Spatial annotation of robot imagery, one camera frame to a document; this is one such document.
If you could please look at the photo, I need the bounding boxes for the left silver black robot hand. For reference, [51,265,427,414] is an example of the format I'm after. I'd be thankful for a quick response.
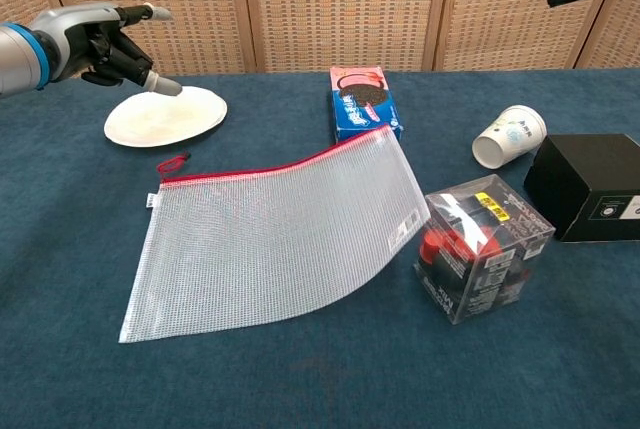
[29,1,184,98]

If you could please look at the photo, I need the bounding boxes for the white mesh zipper pouch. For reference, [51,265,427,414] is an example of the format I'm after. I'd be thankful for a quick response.
[118,123,432,344]

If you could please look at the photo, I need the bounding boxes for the white round plate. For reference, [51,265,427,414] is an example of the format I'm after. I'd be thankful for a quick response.
[103,84,229,149]

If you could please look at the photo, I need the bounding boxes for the white printed paper cup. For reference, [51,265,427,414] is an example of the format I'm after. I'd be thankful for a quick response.
[471,104,547,170]

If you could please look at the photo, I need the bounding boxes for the black cardboard box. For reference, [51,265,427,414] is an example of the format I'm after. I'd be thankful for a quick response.
[522,133,640,243]

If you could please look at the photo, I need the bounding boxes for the woven wood folding screen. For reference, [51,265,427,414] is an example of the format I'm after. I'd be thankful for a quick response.
[0,0,640,78]

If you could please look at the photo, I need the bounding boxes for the pink blue cookie box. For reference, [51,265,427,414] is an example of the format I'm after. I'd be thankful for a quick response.
[329,66,404,144]

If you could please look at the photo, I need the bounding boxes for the clear plastic box red contents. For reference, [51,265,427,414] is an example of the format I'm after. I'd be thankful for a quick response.
[412,173,557,326]

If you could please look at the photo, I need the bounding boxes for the blue felt table cover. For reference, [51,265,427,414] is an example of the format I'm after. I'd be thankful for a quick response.
[0,68,640,429]

